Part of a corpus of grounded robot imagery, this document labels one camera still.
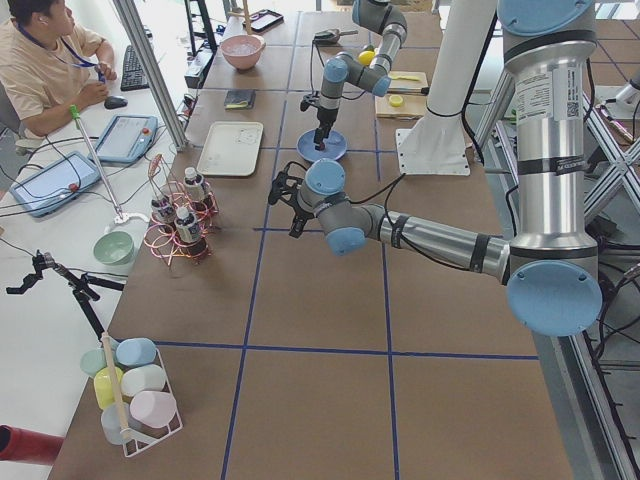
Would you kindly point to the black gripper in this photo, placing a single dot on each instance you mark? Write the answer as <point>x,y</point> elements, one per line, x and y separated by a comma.
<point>301,212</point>
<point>325,118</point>

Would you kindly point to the blue plate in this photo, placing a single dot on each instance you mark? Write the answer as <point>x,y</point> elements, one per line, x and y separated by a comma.
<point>335,147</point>

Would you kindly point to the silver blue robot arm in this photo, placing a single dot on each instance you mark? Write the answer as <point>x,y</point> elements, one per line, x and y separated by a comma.
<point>546,260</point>
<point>382,18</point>

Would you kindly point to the lemon half slice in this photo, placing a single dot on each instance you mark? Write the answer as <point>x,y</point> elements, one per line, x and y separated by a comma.
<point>396,100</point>

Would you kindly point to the yellow lemon front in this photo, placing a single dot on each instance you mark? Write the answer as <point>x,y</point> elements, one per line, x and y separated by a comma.
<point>366,57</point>

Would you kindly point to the metal ice scoop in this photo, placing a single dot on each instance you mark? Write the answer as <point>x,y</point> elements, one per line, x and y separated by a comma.
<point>332,36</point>

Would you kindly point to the steel muddler black tip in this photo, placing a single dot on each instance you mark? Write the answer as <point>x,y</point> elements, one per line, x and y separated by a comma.
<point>409,91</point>

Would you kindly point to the wooden cutting board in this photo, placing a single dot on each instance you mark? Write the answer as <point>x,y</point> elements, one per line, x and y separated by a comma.
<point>406,97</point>

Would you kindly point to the grey yellow folded cloth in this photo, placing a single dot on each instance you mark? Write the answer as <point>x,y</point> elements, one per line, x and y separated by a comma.
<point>239,99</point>

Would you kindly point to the yellow plastic knife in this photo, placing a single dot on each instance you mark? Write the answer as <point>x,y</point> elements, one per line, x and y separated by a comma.
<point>405,77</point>

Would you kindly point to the cream bear tray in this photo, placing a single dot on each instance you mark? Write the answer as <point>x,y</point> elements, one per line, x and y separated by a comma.
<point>231,149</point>

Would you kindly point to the pink bowl with ice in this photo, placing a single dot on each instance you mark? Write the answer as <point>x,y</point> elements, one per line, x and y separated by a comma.
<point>243,51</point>

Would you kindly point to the tea bottle right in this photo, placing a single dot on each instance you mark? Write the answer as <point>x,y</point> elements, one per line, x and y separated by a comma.
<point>195,188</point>

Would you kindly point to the tea bottle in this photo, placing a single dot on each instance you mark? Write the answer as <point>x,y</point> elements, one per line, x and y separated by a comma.
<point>195,188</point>
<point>188,230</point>
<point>163,213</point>

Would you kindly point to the tea bottle lower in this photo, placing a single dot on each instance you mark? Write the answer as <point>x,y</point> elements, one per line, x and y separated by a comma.
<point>188,230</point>

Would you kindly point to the tea bottle left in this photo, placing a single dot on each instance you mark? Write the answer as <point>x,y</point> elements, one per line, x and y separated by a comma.
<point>163,213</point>

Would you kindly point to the blue teach pendant far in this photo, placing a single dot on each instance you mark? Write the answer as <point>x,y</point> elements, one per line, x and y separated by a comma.
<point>126,138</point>

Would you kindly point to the blue teach pendant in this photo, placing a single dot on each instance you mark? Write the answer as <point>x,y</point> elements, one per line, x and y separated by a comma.
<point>49,189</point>
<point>126,138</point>

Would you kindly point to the green bowl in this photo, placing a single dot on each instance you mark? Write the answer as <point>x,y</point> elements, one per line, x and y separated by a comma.
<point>114,248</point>

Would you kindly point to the black keyboard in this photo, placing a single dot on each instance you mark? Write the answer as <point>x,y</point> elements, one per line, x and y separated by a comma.
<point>133,76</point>

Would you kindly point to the black computer mouse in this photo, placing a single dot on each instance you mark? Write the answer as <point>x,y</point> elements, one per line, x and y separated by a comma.
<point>115,102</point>

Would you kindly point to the white cup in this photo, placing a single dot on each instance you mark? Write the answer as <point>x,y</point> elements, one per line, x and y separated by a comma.
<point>147,377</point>

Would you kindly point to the pink cup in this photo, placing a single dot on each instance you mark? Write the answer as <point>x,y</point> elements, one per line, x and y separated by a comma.
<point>153,408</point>

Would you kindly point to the silver rod green tip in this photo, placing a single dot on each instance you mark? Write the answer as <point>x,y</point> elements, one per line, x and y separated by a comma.
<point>121,217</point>

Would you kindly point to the pale green cup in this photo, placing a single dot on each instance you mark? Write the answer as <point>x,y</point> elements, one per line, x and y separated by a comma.
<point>93,361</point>

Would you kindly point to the blue teach pendant near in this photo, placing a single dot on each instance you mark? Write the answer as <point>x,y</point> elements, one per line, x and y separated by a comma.
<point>49,189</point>

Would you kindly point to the yellow cup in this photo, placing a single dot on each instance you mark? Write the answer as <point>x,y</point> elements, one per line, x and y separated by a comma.
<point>103,388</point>

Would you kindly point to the grey blue cup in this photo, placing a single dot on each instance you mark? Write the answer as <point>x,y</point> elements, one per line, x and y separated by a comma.
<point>111,424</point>

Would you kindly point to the seated person beige shirt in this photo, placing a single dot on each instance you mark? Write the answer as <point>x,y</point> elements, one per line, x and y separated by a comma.
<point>50,63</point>

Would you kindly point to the red cylinder object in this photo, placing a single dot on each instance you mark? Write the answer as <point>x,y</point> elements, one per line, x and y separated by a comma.
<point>27,446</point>

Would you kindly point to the copper wire bottle rack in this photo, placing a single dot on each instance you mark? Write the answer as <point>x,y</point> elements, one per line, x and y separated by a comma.
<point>168,247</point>

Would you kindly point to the aluminium frame post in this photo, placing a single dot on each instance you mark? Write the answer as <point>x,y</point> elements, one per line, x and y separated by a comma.
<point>133,26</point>

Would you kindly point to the wooden rack handle stick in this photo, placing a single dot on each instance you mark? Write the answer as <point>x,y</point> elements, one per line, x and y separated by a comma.
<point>125,430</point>

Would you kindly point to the white wire cup rack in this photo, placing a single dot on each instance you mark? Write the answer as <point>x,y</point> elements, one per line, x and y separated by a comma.
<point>148,437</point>

